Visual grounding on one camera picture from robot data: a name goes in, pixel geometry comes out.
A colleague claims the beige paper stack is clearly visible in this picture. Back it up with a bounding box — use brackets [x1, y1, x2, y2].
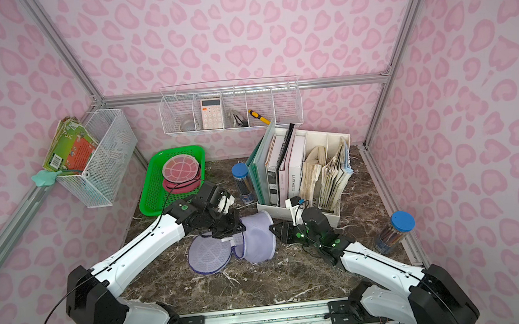
[299, 145, 327, 205]

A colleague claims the blue lid pencil jar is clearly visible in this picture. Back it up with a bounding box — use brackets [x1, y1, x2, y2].
[231, 162, 257, 205]

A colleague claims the white calculator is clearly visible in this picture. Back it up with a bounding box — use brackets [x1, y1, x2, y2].
[201, 97, 224, 130]

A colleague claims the pink white book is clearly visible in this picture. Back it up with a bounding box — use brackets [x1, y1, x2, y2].
[287, 130, 306, 199]

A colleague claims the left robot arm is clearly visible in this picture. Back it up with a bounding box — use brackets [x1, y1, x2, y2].
[66, 182, 245, 324]

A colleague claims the yellow black utility knife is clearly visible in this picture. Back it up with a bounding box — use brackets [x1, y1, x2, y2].
[248, 110, 271, 125]

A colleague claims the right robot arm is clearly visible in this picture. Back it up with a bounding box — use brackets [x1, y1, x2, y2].
[269, 200, 480, 324]

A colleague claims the green red booklet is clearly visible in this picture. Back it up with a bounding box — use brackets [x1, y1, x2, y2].
[43, 116, 99, 174]

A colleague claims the green plastic basket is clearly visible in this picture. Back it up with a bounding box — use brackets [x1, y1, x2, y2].
[139, 145, 206, 217]

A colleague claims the white mesh wall basket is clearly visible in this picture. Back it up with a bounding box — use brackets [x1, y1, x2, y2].
[56, 109, 137, 208]

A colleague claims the mint green star hook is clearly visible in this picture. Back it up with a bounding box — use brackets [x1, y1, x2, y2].
[31, 170, 62, 187]

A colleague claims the purple mesh laundry bag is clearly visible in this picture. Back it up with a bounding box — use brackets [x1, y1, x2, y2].
[188, 211, 276, 276]

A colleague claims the white wire wall shelf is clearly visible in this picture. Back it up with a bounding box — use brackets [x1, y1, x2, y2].
[159, 76, 304, 136]

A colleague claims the clear tape roll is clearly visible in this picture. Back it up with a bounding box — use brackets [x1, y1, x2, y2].
[179, 118, 196, 133]

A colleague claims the black binder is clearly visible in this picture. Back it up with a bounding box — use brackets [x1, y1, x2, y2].
[277, 123, 295, 207]

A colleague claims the pink mesh laundry bag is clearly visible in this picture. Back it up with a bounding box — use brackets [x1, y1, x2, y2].
[162, 154, 202, 195]

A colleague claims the white file organizer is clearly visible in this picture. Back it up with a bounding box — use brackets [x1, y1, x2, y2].
[257, 127, 354, 227]

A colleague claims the black binder clip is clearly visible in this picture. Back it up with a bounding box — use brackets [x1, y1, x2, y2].
[229, 110, 249, 128]

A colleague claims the green folder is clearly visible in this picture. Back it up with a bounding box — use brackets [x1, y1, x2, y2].
[247, 122, 276, 205]

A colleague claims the blue lid jar right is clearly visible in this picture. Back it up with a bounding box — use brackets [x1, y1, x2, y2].
[374, 211, 415, 255]

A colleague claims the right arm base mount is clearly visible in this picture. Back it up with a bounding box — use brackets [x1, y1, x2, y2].
[324, 282, 390, 324]

